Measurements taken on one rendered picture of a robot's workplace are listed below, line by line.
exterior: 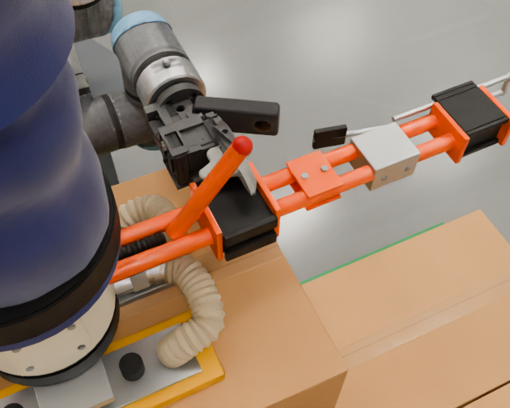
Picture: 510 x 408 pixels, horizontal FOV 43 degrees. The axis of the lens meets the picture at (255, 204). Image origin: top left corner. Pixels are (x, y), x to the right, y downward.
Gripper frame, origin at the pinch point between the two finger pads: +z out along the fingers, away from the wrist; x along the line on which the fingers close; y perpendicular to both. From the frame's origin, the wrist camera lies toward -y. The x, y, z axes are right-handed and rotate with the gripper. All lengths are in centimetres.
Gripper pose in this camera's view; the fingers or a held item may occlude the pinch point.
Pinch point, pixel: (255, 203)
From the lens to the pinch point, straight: 79.8
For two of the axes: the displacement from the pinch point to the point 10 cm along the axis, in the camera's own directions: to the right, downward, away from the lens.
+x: 0.0, -5.7, -8.2
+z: 4.4, 7.4, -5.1
